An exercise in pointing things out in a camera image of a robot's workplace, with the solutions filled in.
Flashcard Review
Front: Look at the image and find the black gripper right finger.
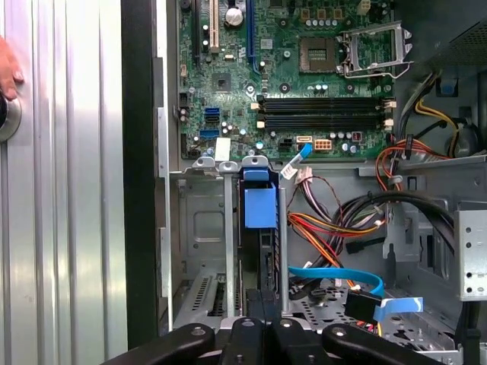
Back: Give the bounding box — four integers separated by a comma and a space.
269, 318, 446, 365

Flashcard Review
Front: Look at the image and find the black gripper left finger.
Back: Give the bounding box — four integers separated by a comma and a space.
100, 317, 269, 365

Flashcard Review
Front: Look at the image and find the hard disk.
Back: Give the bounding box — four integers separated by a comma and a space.
238, 154, 285, 322

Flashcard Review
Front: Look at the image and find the grey metal disk bay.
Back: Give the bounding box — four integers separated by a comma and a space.
169, 154, 290, 332

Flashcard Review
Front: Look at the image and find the person's hand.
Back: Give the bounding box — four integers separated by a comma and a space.
0, 36, 26, 102

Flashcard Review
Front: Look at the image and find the grey optical drive cage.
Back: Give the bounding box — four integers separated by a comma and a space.
454, 200, 487, 303

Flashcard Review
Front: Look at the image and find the black PC case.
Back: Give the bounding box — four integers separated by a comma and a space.
120, 0, 487, 365

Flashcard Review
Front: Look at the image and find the black RAM slot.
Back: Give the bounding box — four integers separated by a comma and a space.
256, 122, 396, 133
256, 96, 396, 106
256, 104, 396, 114
256, 114, 396, 124

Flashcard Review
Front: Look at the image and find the locking lever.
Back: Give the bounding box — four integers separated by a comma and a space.
342, 59, 415, 80

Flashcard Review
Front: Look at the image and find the CPU socket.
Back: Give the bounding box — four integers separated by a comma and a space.
298, 35, 339, 74

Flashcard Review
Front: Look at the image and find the green motherboard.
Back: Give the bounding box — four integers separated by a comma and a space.
177, 0, 396, 160

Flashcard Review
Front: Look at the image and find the black expansion slot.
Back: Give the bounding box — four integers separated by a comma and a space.
192, 0, 203, 70

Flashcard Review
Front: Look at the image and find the grey power supply unit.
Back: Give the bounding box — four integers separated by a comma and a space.
393, 0, 487, 75

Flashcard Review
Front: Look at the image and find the metal socket cover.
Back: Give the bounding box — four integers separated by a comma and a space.
341, 21, 415, 75

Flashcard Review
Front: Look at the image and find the blue expansion slot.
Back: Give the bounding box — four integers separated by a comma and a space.
245, 0, 257, 72

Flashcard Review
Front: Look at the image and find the white expansion slot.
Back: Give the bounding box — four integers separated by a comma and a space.
208, 0, 221, 53

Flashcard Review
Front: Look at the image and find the round coin battery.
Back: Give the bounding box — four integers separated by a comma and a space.
224, 7, 244, 27

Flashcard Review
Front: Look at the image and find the thick black cable bundle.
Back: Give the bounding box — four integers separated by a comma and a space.
330, 189, 457, 267

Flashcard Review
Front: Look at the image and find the thin wire with white plugs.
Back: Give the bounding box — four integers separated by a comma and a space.
294, 167, 345, 214

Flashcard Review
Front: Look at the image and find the red orange wire bundle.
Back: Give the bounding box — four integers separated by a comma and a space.
374, 138, 452, 191

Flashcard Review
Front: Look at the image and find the yellow black wire bundle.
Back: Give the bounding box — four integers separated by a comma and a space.
395, 70, 479, 159

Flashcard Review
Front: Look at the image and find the small blue cable clip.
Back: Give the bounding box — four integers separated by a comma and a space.
437, 78, 457, 96

